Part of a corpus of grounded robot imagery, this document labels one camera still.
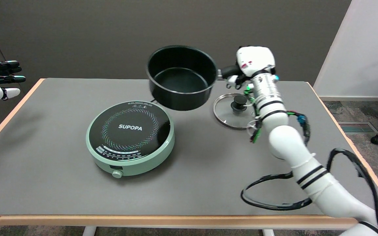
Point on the floor vent grille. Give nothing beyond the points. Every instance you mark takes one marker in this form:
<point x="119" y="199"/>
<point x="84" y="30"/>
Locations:
<point x="356" y="127"/>

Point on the white partition panel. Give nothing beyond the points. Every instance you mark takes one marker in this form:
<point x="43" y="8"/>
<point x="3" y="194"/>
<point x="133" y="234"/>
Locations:
<point x="363" y="49"/>

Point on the green round induction cooker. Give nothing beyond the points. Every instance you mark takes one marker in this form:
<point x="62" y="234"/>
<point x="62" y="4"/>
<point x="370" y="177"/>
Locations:
<point x="130" y="127"/>

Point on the white table leg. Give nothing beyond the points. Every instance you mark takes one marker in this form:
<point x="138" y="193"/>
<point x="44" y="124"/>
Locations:
<point x="89" y="231"/>
<point x="268" y="232"/>

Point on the wooden-edged table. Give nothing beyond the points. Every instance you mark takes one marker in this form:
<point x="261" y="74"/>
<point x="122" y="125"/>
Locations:
<point x="110" y="220"/>

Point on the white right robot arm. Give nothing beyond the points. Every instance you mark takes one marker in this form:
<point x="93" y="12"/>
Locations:
<point x="287" y="141"/>

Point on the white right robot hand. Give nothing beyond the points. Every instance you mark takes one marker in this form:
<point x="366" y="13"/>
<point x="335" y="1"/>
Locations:
<point x="256" y="60"/>

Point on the glass lid with black knob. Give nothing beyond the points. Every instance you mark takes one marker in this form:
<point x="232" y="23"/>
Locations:
<point x="225" y="113"/>

